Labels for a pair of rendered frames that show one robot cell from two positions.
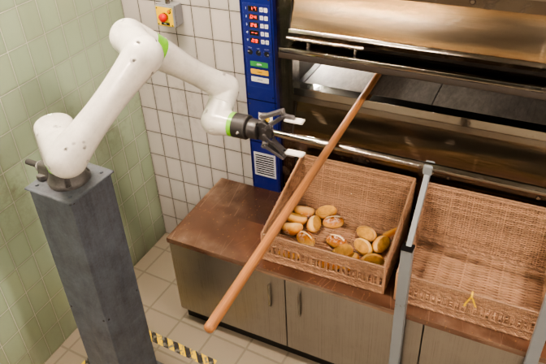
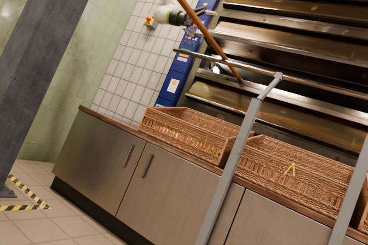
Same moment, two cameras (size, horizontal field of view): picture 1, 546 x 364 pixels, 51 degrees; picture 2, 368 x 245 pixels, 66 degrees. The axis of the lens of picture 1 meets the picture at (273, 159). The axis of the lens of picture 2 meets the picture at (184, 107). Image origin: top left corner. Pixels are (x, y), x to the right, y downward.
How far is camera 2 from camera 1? 172 cm
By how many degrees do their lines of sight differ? 39
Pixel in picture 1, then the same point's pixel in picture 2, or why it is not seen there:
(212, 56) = (161, 47)
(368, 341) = (189, 210)
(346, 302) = (187, 164)
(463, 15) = (308, 36)
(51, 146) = not seen: outside the picture
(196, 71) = not seen: outside the picture
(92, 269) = (37, 27)
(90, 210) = not seen: outside the picture
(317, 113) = (205, 86)
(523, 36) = (341, 47)
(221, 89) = (173, 2)
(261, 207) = not seen: hidden behind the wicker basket
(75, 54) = (97, 7)
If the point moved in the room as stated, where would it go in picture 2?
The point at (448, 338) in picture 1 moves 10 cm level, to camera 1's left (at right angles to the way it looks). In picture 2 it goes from (263, 204) to (242, 196)
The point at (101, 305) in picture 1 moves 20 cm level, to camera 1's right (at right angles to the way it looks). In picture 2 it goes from (20, 60) to (57, 75)
